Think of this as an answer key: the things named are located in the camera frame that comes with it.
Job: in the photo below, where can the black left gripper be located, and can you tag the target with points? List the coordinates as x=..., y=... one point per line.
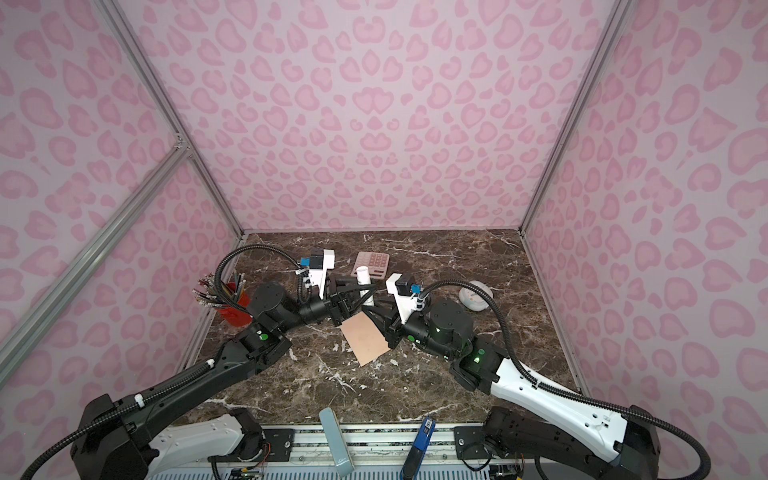
x=333, y=306

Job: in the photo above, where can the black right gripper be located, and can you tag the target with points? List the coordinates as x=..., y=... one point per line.
x=393, y=331

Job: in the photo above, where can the white glue stick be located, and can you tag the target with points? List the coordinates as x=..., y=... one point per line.
x=363, y=279

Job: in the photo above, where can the beige envelope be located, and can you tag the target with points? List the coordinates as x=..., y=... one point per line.
x=364, y=338

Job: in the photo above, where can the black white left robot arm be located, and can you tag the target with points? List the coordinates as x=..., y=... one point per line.
x=119, y=439

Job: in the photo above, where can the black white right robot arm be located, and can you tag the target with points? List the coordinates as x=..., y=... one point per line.
x=600, y=439

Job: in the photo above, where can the pink calculator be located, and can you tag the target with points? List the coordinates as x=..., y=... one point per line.
x=376, y=262

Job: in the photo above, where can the white round clock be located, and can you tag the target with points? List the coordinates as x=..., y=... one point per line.
x=472, y=300

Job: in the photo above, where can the red pencil cup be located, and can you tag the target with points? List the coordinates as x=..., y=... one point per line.
x=235, y=317

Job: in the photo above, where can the blue utility knife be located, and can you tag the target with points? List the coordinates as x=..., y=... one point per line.
x=418, y=449

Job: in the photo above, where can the coloured pencils bundle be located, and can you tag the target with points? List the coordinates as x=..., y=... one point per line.
x=208, y=295

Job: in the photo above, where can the light blue stapler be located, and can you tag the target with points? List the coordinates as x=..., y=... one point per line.
x=336, y=443

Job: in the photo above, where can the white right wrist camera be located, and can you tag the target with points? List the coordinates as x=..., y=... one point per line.
x=406, y=293

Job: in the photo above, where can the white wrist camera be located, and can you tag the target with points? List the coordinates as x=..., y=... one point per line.
x=406, y=293
x=313, y=269

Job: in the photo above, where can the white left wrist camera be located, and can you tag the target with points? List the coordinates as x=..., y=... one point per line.
x=313, y=269

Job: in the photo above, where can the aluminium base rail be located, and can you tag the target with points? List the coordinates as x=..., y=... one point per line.
x=235, y=438

